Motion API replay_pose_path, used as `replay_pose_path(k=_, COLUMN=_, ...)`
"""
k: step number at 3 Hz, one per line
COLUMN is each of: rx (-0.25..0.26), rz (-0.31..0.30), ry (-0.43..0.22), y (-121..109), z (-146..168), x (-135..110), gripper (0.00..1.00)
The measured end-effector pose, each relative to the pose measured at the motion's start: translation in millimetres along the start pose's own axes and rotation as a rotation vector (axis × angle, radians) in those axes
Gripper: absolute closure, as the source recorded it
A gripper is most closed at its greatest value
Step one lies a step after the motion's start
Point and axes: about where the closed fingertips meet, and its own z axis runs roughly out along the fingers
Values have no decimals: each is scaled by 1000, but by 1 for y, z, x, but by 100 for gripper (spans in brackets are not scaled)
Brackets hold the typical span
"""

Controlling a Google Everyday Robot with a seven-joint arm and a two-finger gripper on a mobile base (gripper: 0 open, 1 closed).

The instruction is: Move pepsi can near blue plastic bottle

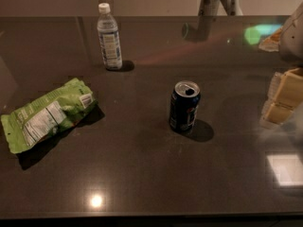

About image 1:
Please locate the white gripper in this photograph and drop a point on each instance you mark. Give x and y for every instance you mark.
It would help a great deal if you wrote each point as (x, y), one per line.
(293, 38)

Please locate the blue pepsi can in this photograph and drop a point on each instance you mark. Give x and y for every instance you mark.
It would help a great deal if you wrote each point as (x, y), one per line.
(184, 103)

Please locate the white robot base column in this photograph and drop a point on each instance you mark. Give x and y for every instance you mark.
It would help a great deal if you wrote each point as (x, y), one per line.
(211, 7)

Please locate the clear plastic water bottle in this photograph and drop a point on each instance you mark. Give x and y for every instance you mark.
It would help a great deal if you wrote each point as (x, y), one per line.
(109, 38)

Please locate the green chip bag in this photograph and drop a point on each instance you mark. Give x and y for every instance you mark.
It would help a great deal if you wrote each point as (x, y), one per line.
(48, 115)

